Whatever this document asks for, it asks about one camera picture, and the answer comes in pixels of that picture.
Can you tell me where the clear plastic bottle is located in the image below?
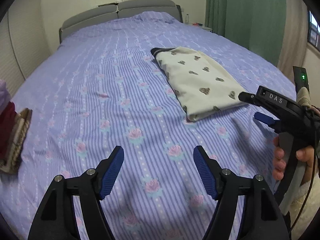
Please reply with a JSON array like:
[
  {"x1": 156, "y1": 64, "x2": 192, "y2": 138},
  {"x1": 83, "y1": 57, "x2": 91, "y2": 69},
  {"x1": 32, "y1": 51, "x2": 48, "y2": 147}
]
[{"x1": 185, "y1": 14, "x2": 189, "y2": 24}]

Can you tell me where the lilac folded garment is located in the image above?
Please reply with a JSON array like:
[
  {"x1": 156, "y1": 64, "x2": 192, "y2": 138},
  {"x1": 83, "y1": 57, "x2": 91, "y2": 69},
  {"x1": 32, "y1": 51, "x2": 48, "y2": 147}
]
[{"x1": 0, "y1": 80, "x2": 11, "y2": 113}]

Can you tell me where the purple floral bed sheet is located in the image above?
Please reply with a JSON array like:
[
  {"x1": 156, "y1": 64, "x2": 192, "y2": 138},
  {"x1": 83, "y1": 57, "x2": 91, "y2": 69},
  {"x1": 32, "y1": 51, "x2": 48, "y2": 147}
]
[{"x1": 1, "y1": 12, "x2": 296, "y2": 239}]

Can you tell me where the black cable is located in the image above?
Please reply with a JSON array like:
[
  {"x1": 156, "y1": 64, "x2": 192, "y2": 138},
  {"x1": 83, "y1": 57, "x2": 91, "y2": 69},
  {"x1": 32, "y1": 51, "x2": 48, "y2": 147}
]
[{"x1": 290, "y1": 109, "x2": 318, "y2": 233}]

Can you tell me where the brown striped folded garment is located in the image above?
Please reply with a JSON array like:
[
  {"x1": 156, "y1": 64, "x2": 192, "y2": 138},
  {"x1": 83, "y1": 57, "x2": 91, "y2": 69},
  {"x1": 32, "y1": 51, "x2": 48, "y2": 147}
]
[{"x1": 1, "y1": 108, "x2": 33, "y2": 174}]

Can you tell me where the right hand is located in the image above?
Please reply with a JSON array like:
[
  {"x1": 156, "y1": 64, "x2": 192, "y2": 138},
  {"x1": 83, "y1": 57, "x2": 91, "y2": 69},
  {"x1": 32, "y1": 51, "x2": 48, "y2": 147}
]
[{"x1": 272, "y1": 135, "x2": 316, "y2": 181}]

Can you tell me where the grey padded headboard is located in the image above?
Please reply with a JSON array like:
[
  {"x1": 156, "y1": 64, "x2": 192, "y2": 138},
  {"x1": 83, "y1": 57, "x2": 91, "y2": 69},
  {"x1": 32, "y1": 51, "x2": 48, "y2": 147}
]
[{"x1": 59, "y1": 0, "x2": 183, "y2": 42}]

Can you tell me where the cream sleeved right forearm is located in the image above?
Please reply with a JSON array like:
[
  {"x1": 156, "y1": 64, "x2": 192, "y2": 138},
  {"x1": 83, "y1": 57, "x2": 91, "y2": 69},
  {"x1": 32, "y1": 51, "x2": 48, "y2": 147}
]
[{"x1": 290, "y1": 171, "x2": 320, "y2": 239}]

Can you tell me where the beige curtain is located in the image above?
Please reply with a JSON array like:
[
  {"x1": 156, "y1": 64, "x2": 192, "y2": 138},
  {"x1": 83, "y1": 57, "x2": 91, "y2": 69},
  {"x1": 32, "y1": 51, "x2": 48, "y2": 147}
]
[{"x1": 277, "y1": 0, "x2": 309, "y2": 81}]

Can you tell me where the white polo shirt black collar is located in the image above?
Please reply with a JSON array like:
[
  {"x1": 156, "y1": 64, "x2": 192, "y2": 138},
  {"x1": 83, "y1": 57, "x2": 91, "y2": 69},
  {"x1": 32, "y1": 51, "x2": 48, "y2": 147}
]
[{"x1": 151, "y1": 47, "x2": 245, "y2": 122}]

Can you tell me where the dark red folded garment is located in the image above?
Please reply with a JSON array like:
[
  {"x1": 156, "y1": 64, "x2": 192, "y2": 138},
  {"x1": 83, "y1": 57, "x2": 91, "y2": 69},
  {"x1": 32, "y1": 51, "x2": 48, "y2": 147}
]
[{"x1": 0, "y1": 101, "x2": 17, "y2": 160}]

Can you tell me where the green curtain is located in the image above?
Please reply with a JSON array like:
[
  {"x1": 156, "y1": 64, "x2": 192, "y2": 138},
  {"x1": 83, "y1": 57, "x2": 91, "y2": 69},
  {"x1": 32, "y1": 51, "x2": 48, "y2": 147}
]
[{"x1": 205, "y1": 0, "x2": 286, "y2": 66}]

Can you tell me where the white louvered wardrobe door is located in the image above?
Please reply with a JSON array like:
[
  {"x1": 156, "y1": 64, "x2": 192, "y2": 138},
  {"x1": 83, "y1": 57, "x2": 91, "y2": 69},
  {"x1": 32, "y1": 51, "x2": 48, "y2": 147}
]
[{"x1": 0, "y1": 12, "x2": 25, "y2": 96}]

